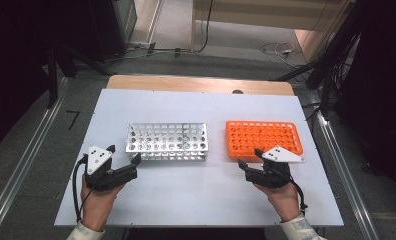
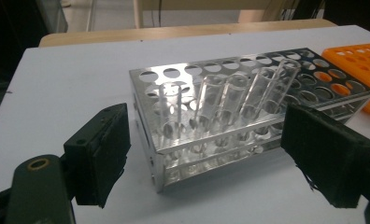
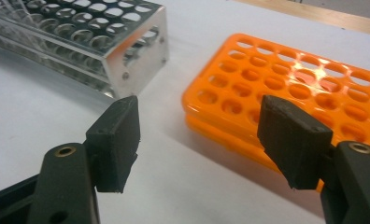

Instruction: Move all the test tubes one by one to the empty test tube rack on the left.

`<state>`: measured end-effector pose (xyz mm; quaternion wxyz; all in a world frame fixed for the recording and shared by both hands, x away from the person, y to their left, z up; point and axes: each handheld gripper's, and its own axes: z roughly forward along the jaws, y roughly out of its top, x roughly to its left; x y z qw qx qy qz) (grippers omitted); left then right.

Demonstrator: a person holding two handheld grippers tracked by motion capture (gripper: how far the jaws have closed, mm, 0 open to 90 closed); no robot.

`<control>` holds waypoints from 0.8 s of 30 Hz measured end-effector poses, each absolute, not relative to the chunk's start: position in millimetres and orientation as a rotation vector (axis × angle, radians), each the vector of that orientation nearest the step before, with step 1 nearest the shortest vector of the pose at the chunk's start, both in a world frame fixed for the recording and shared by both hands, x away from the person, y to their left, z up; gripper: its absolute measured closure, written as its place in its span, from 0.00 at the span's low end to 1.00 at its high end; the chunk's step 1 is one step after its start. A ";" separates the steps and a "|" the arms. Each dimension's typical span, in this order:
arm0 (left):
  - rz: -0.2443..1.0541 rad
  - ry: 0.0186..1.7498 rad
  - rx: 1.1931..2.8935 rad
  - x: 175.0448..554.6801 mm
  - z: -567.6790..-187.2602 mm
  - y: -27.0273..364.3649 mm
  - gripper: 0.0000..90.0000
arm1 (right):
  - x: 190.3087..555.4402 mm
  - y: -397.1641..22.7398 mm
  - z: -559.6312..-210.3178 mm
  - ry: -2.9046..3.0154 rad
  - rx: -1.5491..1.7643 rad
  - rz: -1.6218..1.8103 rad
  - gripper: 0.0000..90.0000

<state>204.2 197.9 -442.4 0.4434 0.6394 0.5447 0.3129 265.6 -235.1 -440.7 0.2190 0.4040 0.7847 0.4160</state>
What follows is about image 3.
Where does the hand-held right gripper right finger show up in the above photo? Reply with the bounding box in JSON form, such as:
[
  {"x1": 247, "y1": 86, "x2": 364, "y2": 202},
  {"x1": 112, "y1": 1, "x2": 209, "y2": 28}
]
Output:
[{"x1": 256, "y1": 94, "x2": 334, "y2": 190}]

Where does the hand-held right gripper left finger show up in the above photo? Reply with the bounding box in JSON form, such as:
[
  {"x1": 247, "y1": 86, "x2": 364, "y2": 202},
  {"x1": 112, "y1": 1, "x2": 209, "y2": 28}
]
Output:
[{"x1": 85, "y1": 95, "x2": 141, "y2": 194}]

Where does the orange plastic test tube rack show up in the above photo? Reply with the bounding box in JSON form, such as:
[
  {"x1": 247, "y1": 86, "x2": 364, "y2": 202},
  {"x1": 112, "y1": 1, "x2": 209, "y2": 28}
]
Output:
[{"x1": 181, "y1": 33, "x2": 370, "y2": 193}]

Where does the silver metal test tube rack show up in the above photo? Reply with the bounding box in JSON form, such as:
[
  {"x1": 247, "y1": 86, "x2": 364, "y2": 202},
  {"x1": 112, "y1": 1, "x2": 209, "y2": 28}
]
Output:
[{"x1": 0, "y1": 0, "x2": 170, "y2": 99}]

